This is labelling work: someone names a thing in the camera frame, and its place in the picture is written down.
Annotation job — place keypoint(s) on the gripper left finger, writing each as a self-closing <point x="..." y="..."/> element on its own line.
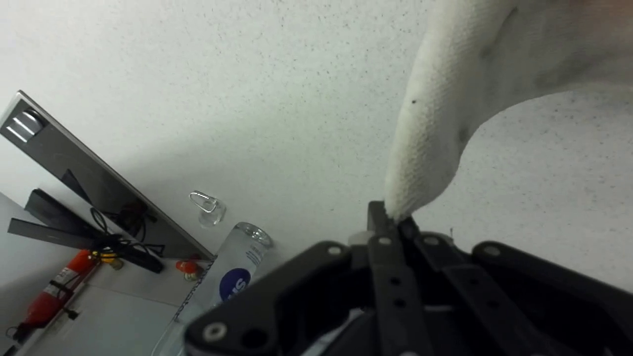
<point x="306" y="277"/>

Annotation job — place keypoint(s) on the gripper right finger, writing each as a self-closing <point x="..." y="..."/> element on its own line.
<point x="544" y="291"/>

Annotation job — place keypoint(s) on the white towel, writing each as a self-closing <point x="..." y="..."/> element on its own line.
<point x="430" y="123"/>

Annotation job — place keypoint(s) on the clear plastic bottle blue label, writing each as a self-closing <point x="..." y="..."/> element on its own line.
<point x="232" y="269"/>

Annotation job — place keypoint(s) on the small clear glass cup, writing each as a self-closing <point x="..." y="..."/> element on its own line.
<point x="210" y="210"/>

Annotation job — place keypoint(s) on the small orange object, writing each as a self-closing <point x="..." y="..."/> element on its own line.
<point x="187" y="267"/>

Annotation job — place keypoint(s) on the small yellow object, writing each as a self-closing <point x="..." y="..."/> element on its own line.
<point x="106" y="256"/>

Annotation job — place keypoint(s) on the stand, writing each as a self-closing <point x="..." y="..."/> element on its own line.
<point x="59" y="222"/>

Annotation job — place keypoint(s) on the red fire extinguisher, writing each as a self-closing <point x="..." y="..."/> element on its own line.
<point x="49" y="299"/>

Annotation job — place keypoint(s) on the dark glossy panel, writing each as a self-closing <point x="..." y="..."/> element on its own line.
<point x="74" y="163"/>

